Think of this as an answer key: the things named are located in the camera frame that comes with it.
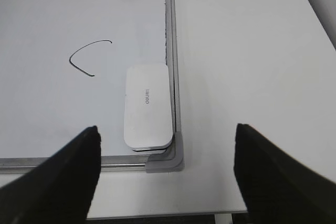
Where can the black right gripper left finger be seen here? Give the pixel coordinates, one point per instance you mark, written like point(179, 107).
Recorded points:
point(61, 189)

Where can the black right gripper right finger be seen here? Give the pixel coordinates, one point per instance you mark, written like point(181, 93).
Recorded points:
point(275, 187)

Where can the white rectangular whiteboard eraser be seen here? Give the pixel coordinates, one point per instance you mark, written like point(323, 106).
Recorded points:
point(148, 121)

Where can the grey framed whiteboard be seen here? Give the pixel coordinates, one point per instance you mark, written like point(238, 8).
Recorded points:
point(67, 65)

